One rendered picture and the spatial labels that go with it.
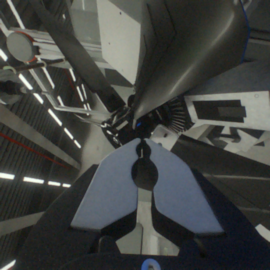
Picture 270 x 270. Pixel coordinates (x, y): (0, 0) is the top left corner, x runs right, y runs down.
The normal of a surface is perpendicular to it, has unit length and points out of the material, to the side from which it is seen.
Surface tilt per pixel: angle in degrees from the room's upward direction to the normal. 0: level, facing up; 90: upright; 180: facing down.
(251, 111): 50
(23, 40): 90
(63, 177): 90
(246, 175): 45
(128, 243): 90
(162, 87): 24
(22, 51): 90
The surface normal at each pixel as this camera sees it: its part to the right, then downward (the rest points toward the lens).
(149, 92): -0.97, 0.11
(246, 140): -0.72, 0.61
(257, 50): -0.10, 0.91
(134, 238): 0.10, -0.36
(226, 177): -0.65, 0.02
